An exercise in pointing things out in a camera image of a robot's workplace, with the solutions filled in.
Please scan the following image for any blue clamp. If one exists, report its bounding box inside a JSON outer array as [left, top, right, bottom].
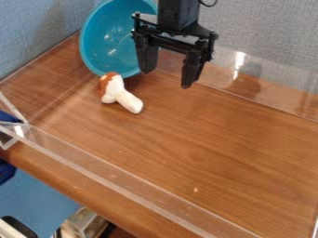
[[0, 110, 22, 185]]

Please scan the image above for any blue plastic bowl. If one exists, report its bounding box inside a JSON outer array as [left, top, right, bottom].
[[79, 0, 158, 78]]

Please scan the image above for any metal frame under table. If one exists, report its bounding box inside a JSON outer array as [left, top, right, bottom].
[[51, 207, 110, 238]]

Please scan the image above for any white and brown toy mushroom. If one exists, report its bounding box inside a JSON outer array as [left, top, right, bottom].
[[99, 72, 143, 113]]

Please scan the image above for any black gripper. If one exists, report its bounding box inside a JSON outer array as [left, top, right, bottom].
[[133, 0, 220, 88]]

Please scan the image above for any black and white object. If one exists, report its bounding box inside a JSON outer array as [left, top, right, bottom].
[[0, 217, 39, 238]]

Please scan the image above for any clear acrylic barrier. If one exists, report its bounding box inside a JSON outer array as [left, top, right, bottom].
[[0, 38, 318, 238]]

